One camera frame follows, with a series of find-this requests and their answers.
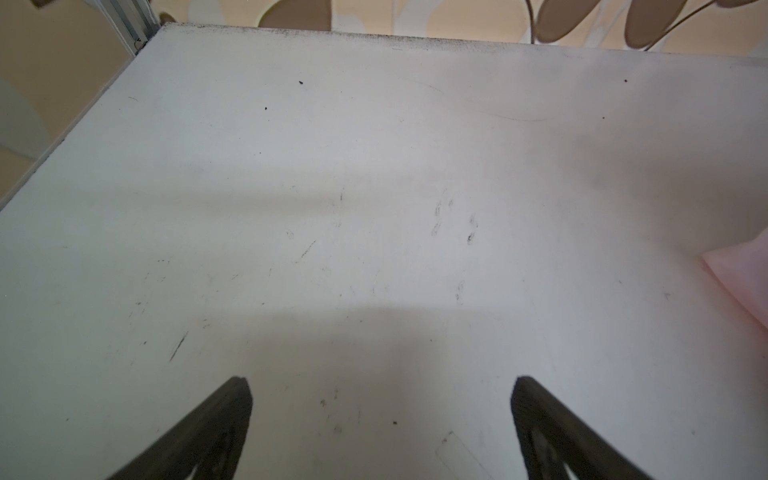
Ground aluminium frame post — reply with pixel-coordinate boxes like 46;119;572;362
85;0;161;56

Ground pink plastic bag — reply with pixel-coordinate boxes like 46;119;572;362
702;229;768;327

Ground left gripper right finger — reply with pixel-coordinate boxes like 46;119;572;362
510;376;649;479

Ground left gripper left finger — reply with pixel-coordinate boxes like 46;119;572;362
111;376;253;479

